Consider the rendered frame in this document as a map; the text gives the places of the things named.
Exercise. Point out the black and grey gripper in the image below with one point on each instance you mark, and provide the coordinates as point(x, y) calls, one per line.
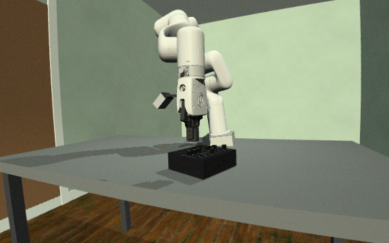
point(191, 104)

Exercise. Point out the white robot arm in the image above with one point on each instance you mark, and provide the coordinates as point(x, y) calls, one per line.
point(189, 52)

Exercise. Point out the black lighting desk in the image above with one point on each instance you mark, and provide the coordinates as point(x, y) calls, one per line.
point(202, 161)

